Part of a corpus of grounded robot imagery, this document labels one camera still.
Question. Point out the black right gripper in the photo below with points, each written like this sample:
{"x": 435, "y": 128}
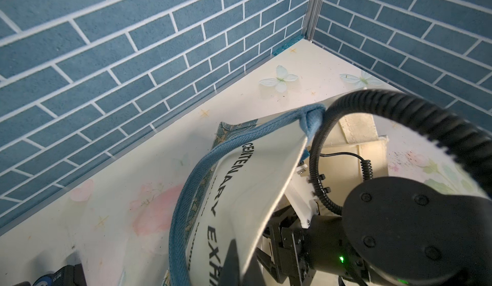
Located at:
{"x": 287, "y": 259}

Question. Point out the cream canvas tote bag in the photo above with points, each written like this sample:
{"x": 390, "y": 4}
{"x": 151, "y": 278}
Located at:
{"x": 252, "y": 169}

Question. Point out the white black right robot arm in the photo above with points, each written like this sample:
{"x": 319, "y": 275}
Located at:
{"x": 391, "y": 230}

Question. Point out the blue black stapler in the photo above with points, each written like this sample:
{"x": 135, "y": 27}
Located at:
{"x": 69, "y": 275}

